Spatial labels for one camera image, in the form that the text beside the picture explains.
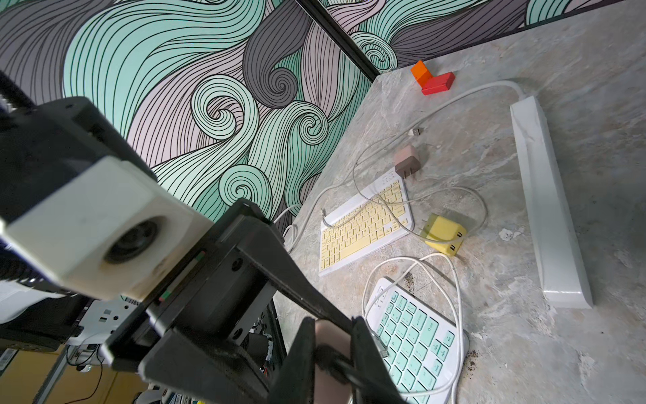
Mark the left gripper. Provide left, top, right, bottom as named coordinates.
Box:
left=101, top=200, right=353, bottom=403

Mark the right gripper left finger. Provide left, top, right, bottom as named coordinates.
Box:
left=267, top=317, right=316, bottom=403

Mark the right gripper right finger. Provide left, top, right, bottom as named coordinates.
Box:
left=351, top=316, right=405, bottom=403

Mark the pink charger with black cable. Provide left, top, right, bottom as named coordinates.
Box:
left=313, top=320, right=353, bottom=403

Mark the black charging cable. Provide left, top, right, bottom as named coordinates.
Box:
left=315, top=345, right=385, bottom=395

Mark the green wireless keyboard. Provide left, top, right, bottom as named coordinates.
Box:
left=364, top=277, right=469, bottom=403

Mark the yellow wireless keyboard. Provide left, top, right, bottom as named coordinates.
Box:
left=319, top=169, right=415, bottom=276

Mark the white charging cable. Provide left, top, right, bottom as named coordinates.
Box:
left=320, top=125, right=490, bottom=248

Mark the yellow charger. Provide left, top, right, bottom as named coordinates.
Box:
left=421, top=215, right=468, bottom=257

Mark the pink charger with white cable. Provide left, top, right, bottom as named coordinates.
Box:
left=394, top=145, right=422, bottom=179

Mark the white power strip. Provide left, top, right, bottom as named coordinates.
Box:
left=510, top=96, right=594, bottom=309

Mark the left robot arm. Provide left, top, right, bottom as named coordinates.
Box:
left=1, top=77, right=357, bottom=403

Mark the orange block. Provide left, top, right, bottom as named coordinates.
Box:
left=410, top=61, right=434, bottom=88

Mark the red block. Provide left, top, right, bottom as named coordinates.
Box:
left=422, top=72, right=455, bottom=95

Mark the white power strip cord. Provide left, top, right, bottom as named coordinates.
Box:
left=282, top=79, right=528, bottom=254

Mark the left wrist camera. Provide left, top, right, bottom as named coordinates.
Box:
left=1, top=97, right=212, bottom=301

